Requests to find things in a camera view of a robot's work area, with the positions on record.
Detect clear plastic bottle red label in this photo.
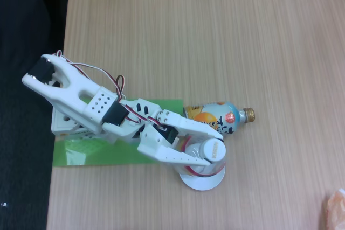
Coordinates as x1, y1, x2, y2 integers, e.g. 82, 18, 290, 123
174, 136, 227, 179

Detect orange juice bottle can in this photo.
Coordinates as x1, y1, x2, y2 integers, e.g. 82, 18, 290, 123
183, 101, 256, 136

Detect short green tape strip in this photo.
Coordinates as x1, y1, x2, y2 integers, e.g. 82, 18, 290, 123
126, 97, 184, 119

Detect small white plate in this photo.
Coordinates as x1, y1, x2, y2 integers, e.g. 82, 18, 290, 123
179, 159, 226, 192

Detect long green tape strip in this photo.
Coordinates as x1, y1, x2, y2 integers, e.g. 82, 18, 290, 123
52, 137, 162, 168

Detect orange plastic bag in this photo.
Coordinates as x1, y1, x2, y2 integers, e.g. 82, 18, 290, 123
320, 188, 345, 230

